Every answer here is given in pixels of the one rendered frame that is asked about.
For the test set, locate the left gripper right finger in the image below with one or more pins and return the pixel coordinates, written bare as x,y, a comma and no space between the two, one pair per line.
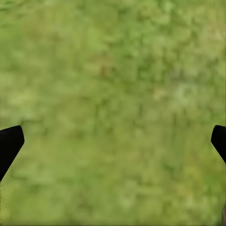
218,139

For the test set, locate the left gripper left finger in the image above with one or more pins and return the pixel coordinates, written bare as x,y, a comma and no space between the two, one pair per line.
11,142

